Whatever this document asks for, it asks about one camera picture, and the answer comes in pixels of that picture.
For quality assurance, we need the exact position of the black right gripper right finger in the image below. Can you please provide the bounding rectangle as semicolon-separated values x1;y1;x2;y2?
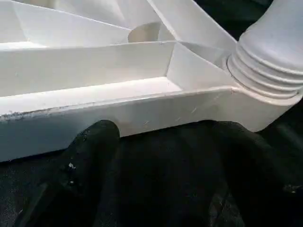
207;120;303;227

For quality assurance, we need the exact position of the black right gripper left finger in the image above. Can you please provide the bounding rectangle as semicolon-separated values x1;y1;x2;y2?
14;119;121;227

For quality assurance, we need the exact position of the white plastic table top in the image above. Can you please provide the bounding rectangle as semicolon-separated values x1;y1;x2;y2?
0;0;303;164

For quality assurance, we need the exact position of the white plastic table leg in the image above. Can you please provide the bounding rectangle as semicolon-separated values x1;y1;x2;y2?
226;0;303;100

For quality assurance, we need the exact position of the black mat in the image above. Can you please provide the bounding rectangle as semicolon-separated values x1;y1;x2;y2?
0;0;303;227

